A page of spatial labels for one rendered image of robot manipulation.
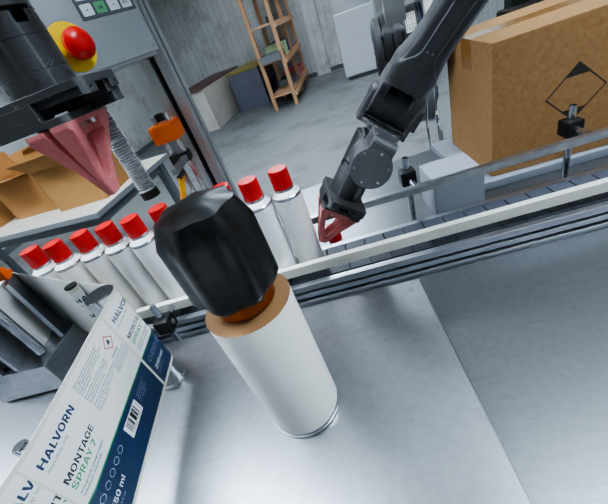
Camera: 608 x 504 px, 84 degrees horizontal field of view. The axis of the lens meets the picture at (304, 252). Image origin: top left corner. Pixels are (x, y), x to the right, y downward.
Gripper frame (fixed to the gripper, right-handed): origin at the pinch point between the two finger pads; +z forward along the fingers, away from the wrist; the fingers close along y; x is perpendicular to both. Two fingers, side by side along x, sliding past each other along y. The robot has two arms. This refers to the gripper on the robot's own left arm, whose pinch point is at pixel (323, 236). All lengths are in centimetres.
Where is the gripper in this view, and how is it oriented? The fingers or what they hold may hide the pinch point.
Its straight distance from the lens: 62.7
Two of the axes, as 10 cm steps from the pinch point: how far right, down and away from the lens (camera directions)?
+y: 0.4, 5.7, -8.2
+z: -3.7, 7.7, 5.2
